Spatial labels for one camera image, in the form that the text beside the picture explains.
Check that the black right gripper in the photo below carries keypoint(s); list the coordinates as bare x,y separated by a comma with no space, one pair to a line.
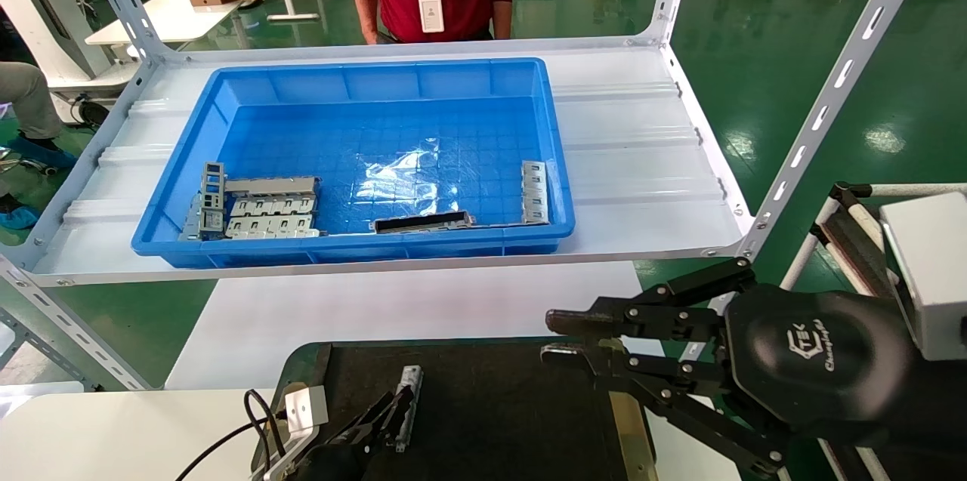
816,368

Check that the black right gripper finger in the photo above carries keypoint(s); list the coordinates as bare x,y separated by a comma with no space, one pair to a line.
597,321

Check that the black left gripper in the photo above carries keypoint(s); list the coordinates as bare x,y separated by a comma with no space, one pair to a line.
340,464

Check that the perforated grey metal part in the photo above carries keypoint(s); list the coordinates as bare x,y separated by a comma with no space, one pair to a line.
410,390

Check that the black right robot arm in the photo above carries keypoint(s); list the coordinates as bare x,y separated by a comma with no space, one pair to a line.
944,409

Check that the black container tray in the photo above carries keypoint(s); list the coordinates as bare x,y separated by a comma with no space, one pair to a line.
491,413

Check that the grey clip metal part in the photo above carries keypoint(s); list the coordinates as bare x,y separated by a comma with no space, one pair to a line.
534,192

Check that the grey metal part black slot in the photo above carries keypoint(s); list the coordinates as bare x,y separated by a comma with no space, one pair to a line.
423,221

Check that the grey metal part square holes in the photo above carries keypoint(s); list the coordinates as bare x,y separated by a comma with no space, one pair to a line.
213,190

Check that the white slotted steel shelf rack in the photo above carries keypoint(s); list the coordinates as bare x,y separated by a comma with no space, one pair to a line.
634,164

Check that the white tube cart black pads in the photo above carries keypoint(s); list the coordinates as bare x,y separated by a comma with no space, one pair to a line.
850,239

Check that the clear plastic film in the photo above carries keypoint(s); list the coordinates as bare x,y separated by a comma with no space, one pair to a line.
400,171

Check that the blue plastic bin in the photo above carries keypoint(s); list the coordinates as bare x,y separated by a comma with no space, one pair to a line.
363,134

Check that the white id badge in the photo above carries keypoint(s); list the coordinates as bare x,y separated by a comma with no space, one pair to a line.
431,13

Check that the blue shoe cover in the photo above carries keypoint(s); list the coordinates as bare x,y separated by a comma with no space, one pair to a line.
41,152
16,215

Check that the white work table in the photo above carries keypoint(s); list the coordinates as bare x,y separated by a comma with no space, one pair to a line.
170,16

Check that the seated person grey trousers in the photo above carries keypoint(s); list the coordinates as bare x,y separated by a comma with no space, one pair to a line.
26,100

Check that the white machine base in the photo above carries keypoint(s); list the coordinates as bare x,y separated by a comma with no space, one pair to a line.
45,20

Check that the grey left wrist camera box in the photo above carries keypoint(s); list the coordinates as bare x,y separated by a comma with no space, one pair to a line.
306,409

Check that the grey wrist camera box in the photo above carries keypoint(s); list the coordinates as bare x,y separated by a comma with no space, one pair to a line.
933,269
306,409

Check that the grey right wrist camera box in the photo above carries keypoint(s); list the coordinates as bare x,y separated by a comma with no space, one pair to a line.
933,269

